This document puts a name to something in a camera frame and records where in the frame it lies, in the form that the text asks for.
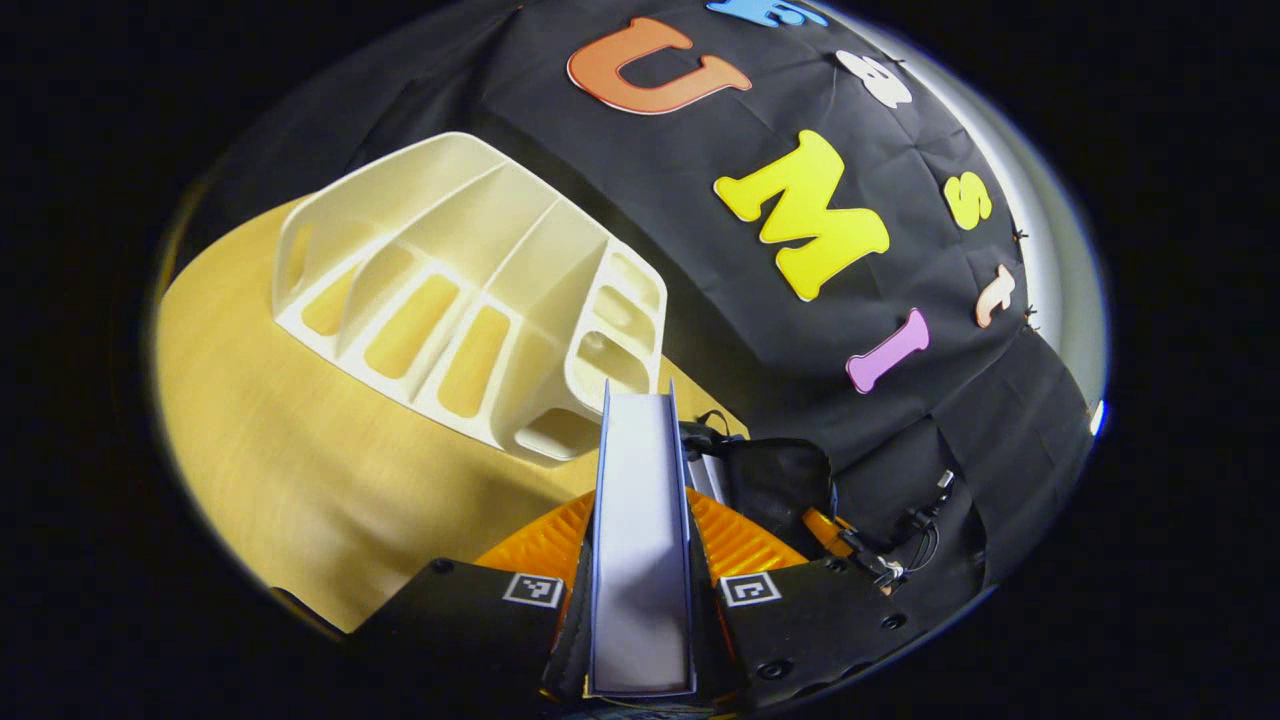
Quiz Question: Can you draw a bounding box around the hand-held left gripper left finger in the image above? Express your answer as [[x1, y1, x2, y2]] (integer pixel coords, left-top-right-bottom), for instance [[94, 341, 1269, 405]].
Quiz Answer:
[[350, 490, 598, 701]]

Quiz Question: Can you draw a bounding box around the blue-grey cover book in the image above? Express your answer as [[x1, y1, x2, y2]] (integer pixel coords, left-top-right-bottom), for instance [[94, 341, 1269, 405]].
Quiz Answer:
[[588, 380, 698, 698]]

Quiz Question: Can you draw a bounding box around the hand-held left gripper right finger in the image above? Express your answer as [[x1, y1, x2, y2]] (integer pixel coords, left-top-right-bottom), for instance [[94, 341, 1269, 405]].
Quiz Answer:
[[685, 487, 936, 706]]

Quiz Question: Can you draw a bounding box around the blue schoolbag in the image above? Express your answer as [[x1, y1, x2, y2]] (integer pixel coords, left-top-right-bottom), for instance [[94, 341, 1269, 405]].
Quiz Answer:
[[680, 410, 841, 561]]

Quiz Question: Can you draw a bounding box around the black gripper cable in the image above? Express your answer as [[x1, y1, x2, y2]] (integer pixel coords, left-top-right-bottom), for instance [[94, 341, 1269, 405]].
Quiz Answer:
[[895, 470, 956, 576]]

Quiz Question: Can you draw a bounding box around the black backdrop cloth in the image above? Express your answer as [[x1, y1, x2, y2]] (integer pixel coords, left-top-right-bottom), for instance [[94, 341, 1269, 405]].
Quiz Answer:
[[200, 0, 1096, 641]]

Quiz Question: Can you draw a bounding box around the cream plastic bookshelf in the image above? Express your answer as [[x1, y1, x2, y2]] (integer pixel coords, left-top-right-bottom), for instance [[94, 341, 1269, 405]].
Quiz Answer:
[[272, 131, 669, 468]]

